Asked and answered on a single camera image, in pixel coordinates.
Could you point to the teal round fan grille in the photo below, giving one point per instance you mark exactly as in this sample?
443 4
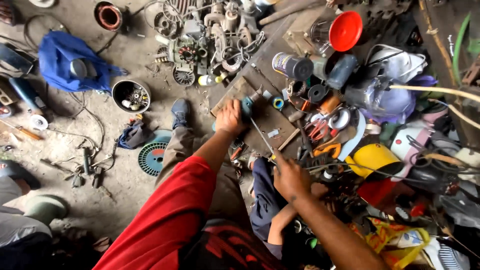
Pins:
150 159

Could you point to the person's dark blue shoe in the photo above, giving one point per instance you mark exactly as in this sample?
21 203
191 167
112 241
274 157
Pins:
180 111

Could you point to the dark blue rag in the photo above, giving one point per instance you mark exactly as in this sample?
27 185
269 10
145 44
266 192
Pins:
131 137

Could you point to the blue cloth bag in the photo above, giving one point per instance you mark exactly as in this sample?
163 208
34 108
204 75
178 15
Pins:
67 56

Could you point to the person's right hand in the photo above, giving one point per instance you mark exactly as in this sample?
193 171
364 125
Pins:
292 180

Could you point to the pale bamboo stick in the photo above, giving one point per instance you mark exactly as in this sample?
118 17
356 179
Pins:
442 92

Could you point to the blue tape roll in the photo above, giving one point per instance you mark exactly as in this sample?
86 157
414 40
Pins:
278 103

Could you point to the yellow plastic housing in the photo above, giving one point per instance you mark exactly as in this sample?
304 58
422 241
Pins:
373 159

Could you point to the purple labelled spray can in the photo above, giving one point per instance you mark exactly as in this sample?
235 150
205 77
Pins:
292 66

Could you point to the bucket of small metal parts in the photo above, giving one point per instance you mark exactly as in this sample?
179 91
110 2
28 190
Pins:
131 96

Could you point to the black metal hand tool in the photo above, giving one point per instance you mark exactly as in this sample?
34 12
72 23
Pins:
87 161

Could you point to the person's red shirt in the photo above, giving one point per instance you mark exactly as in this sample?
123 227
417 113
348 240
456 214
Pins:
168 221

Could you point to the person's left fingers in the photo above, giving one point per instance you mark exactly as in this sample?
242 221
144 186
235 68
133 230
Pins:
233 105

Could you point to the heap of appliance parts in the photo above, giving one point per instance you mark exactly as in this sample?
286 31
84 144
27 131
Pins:
431 176

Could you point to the wooden work board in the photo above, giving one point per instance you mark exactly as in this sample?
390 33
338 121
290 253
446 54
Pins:
258 116

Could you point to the person's right fingers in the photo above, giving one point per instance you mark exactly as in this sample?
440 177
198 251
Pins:
281 161

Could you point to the thin metal screwdriver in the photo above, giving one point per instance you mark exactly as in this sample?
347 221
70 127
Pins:
262 137

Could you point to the red plastic funnel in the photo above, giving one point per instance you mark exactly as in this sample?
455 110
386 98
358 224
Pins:
345 30

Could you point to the white yellow plastic bottle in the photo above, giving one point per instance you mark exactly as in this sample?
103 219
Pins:
210 80

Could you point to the teal electric drill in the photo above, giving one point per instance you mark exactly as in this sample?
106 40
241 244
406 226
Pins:
247 105

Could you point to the person's left hand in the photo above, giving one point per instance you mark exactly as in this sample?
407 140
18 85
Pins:
228 120

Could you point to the heap of grey motor parts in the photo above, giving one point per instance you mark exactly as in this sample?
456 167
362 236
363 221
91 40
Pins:
210 41

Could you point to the blue grey cylindrical motor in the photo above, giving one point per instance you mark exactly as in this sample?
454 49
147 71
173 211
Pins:
339 70

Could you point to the small wooden stick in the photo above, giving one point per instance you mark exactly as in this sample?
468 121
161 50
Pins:
288 139

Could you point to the person's khaki trousers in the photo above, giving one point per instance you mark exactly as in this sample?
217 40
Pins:
187 157

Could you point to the white fan housing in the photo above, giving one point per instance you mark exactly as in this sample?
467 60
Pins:
397 63

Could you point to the yellow plastic bag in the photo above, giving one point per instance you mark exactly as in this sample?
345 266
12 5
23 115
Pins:
395 240

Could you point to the white round disc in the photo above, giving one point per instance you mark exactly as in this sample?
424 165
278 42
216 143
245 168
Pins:
38 122

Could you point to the copper wound motor stator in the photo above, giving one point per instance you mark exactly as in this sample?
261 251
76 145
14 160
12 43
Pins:
108 15

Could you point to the blue metal tube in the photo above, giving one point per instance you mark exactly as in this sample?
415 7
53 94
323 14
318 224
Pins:
24 95

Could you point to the purple motor casing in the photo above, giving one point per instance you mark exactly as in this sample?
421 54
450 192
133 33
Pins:
382 99

